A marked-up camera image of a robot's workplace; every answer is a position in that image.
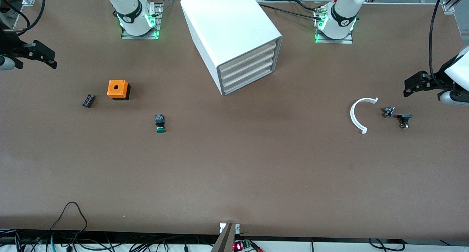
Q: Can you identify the green push button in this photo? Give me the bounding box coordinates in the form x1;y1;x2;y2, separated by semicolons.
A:
154;114;166;134

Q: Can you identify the white drawer cabinet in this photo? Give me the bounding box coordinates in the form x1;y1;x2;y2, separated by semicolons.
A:
180;0;283;97

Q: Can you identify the white curved plastic arc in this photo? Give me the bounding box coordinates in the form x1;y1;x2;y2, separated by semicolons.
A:
350;97;379;135

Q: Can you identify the orange box with hole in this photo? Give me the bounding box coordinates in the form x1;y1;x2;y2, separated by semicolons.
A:
107;79;131;101

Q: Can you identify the circuit board with red light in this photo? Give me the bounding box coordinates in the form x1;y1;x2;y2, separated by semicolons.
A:
233;239;265;252

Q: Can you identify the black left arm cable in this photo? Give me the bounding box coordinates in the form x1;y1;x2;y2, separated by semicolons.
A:
429;0;447;86

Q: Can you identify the black cable on table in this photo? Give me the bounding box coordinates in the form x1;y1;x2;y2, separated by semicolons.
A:
258;0;326;21

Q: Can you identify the black looped cable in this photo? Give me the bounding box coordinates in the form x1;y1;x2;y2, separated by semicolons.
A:
49;201;88;245

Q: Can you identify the black cable at table edge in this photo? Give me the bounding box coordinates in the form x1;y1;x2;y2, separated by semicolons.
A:
368;238;406;252

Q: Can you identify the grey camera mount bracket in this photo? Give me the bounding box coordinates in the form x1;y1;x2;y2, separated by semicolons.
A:
210;223;241;252

